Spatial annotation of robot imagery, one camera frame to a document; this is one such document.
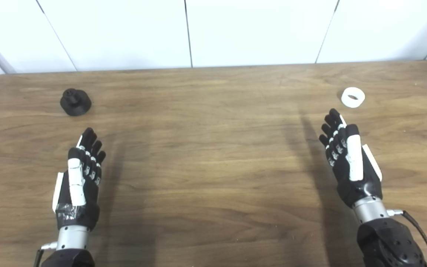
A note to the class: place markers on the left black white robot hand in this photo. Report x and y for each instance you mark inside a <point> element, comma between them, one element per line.
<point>76,185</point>

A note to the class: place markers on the round black plastic part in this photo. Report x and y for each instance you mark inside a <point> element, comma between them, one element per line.
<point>75,104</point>

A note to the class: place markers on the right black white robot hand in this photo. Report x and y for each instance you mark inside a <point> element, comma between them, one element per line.
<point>354,163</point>

